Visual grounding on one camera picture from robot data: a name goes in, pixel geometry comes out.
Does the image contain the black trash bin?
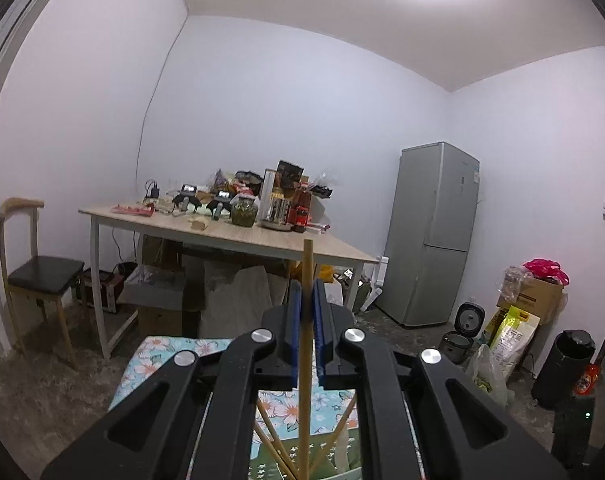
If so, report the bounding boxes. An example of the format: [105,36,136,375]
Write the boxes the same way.
[532,329,597,411]

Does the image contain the green perforated utensil holder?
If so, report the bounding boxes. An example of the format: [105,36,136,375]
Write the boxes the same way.
[247,420,378,480]

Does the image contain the grey refrigerator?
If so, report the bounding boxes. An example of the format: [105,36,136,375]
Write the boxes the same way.
[375,141,481,328]

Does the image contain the orange packet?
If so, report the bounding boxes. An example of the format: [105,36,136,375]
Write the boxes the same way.
[572,362,600,396]

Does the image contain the clear plastic bag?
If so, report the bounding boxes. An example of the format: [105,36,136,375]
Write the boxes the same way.
[502,266,535,301]

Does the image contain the white tube container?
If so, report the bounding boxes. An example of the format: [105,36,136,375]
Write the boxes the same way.
[260,169,278,221]

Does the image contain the black device with screen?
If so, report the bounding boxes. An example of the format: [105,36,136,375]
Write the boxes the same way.
[173,184,203,211]
[207,190,236,221]

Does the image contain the white and black rice cooker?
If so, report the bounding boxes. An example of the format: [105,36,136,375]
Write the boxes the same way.
[455,301,484,341]

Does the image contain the glass jar of green pickles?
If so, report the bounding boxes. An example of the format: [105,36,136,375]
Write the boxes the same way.
[230,195,260,227]

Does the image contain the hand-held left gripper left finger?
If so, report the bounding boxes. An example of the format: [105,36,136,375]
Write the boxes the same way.
[41,279,303,480]

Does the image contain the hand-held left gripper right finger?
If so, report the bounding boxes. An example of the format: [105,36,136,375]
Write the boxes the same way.
[312,279,569,480]

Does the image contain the brown cardboard box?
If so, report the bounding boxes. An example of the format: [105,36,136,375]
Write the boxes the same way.
[497,275,565,326]

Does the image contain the red drink bottles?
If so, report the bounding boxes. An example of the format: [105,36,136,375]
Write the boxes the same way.
[287,185,313,233]

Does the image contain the black printed box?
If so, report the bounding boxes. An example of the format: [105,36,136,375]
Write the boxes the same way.
[274,160,304,186]

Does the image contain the wall cable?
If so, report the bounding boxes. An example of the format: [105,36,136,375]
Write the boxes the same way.
[135,15,189,201]

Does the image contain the steel container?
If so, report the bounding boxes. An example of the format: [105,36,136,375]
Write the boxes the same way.
[262,187,296,231]

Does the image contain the cardboard box with clear cover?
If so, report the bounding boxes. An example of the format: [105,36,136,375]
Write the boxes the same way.
[117,264,203,338]

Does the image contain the pink plastic bag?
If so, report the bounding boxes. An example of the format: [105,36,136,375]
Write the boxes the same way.
[523,258,570,286]

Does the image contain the wooden chair with black seat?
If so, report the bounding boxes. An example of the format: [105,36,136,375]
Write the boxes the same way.
[0,197,86,371]

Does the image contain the pink flat item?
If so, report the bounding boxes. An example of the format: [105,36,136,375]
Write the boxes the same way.
[111,203,156,217]

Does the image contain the white plastic bag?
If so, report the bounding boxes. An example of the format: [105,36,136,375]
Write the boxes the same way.
[465,344,515,408]

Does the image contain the floral turquoise blanket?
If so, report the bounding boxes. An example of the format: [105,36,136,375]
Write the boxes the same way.
[107,336,363,441]

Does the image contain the white sack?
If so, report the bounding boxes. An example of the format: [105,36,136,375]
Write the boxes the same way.
[202,260,273,338]

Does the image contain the wooden desk with metal legs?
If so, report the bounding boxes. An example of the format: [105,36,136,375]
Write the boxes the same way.
[78,203,379,361]

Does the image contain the yellow green rice bag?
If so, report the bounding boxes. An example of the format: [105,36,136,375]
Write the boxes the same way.
[485,305,542,373]

